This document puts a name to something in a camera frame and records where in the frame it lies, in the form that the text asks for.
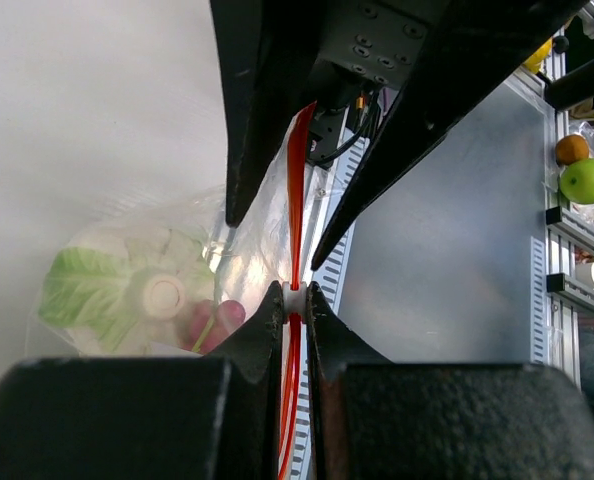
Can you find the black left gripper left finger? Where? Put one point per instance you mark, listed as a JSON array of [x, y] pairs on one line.
[[213, 417]]

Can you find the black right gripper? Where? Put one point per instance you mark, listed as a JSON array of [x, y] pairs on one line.
[[276, 57]]

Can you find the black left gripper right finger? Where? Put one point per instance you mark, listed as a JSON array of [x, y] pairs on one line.
[[375, 419]]

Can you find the red grape bunch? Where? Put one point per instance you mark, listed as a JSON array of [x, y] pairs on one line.
[[211, 324]]

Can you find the clear orange zip bag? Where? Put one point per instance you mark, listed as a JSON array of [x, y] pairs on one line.
[[265, 249]]

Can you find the white cauliflower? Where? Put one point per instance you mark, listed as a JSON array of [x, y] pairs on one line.
[[119, 290]]

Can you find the yellow object on shelf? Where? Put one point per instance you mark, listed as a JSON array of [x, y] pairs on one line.
[[534, 63]]

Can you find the orange round fruit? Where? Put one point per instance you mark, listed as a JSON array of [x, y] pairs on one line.
[[571, 149]]

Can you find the green ball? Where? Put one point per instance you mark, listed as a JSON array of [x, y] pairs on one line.
[[577, 182]]

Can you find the white slotted cable duct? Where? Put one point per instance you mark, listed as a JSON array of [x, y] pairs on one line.
[[323, 193]]

